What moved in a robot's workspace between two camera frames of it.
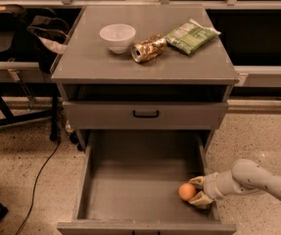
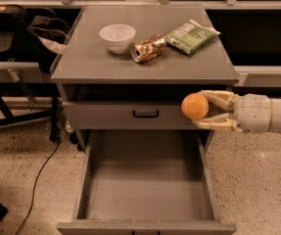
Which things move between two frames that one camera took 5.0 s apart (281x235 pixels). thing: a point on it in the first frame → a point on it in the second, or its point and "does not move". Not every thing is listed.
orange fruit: [187, 191] → [195, 106]
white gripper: [211, 185] → [253, 113]
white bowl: [118, 37] does not move
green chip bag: [192, 36] does not move
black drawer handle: [145, 116] does not move
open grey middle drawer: [131, 185] does not move
